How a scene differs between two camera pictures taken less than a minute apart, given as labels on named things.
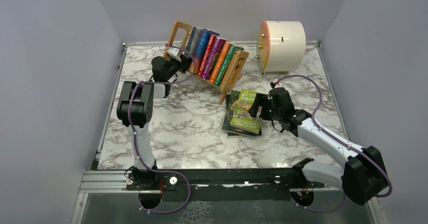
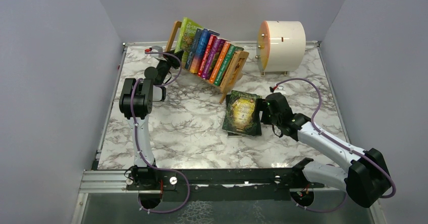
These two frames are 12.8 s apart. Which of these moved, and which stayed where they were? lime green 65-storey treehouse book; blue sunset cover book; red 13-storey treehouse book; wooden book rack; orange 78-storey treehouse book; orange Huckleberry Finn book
Moved: orange Huckleberry Finn book; lime green 65-storey treehouse book
Stayed: wooden book rack; blue sunset cover book; orange 78-storey treehouse book; red 13-storey treehouse book
